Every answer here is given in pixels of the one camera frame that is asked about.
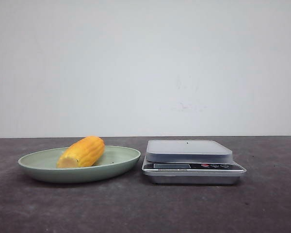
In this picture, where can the yellow corn cob piece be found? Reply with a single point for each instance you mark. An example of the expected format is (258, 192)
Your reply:
(83, 153)

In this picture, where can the silver digital kitchen scale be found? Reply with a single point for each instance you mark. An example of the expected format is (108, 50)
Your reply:
(190, 162)

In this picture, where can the green oval plate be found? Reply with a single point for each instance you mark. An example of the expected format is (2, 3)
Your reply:
(41, 165)

